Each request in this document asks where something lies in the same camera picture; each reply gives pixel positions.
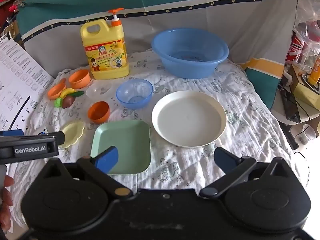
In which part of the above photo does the black tablet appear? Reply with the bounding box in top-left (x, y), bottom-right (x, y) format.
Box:
top-left (280, 89), bottom-right (300, 123)

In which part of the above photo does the yellow bottle orange label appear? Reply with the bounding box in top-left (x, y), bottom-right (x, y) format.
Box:
top-left (309, 56), bottom-right (320, 85)

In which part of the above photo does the clear plastic bag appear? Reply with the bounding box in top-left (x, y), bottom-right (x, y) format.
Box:
top-left (295, 0), bottom-right (320, 63)

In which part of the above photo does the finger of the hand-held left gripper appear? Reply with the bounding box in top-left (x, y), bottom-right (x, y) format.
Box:
top-left (55, 131), bottom-right (66, 147)

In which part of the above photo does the white round side table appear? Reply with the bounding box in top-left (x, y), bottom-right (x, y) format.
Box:
top-left (271, 80), bottom-right (320, 127)

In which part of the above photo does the small orange dish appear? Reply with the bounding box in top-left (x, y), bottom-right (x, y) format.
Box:
top-left (47, 78), bottom-right (67, 100)

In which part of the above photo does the black cable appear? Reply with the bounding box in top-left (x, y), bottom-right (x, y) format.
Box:
top-left (292, 97), bottom-right (312, 140)

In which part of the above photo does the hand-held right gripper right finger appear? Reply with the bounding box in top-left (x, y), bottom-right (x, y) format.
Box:
top-left (199, 147), bottom-right (294, 198)

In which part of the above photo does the orange round bowl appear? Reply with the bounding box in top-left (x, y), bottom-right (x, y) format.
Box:
top-left (87, 101), bottom-right (111, 124)

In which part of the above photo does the orange bowl with handles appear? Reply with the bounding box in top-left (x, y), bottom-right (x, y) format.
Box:
top-left (68, 69), bottom-right (92, 90)

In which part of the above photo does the person's left hand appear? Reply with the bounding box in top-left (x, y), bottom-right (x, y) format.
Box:
top-left (0, 176), bottom-right (14, 233)

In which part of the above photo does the white printed blanket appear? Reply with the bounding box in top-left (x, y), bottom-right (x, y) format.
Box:
top-left (5, 49), bottom-right (304, 230)

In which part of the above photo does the yellow flower-shaped plate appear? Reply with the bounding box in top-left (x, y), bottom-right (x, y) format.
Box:
top-left (59, 121), bottom-right (85, 148)

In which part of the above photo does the green square plate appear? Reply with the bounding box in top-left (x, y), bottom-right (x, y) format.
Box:
top-left (90, 120), bottom-right (152, 175)

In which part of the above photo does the teal and grey star sheet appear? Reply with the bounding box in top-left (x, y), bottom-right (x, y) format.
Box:
top-left (16, 0), bottom-right (299, 110)

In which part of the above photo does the brown toy vegetable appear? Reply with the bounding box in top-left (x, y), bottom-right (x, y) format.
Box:
top-left (62, 95), bottom-right (75, 109)

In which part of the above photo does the white printed paper sheet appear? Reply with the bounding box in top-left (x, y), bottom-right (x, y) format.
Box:
top-left (0, 31), bottom-right (54, 130)

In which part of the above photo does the white round plate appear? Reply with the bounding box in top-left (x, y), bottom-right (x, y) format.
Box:
top-left (151, 90), bottom-right (227, 148)

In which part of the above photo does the blue translucent bowl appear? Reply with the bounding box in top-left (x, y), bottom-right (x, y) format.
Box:
top-left (116, 79), bottom-right (153, 109)

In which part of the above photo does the red striped can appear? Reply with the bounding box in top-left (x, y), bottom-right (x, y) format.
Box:
top-left (285, 27), bottom-right (304, 63)

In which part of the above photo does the clear plastic bowl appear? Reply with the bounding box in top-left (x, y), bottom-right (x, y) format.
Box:
top-left (86, 83), bottom-right (112, 99)

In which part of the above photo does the blue plastic basin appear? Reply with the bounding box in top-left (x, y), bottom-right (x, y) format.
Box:
top-left (151, 28), bottom-right (229, 79)

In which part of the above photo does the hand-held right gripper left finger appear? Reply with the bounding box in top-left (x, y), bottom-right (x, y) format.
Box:
top-left (41, 145), bottom-right (133, 198)

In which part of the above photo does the yellow detergent pump bottle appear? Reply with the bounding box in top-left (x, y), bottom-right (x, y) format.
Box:
top-left (80, 8), bottom-right (130, 80)

